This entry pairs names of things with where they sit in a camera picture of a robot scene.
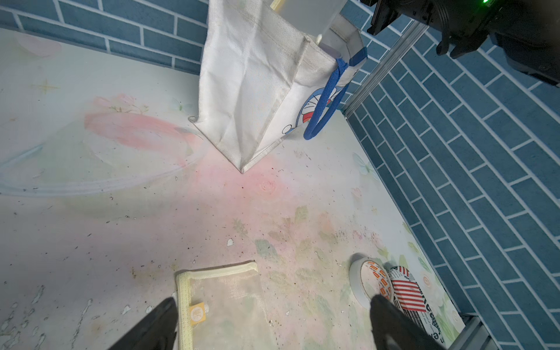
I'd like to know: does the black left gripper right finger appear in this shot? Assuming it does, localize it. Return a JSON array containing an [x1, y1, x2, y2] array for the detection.
[[370, 295, 444, 350]]

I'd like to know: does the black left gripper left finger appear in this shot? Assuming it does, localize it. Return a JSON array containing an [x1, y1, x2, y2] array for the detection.
[[109, 297, 179, 350]]

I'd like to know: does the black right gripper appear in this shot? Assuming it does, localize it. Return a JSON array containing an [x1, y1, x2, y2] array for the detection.
[[365, 0, 559, 85]]

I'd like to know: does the pale yellow pouch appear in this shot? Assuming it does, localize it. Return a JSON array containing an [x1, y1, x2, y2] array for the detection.
[[175, 261, 278, 349]]

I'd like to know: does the white canvas Doraemon tote bag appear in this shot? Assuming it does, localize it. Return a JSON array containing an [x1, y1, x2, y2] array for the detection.
[[193, 1, 368, 172]]

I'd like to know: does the striped tape roll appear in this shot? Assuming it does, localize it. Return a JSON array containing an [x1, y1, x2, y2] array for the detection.
[[388, 266, 446, 346]]

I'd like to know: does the clear tape roll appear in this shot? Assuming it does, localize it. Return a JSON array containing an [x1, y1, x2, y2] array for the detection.
[[349, 258, 394, 309]]

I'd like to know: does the aluminium corner frame post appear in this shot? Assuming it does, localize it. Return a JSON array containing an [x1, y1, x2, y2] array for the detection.
[[341, 21, 428, 118]]

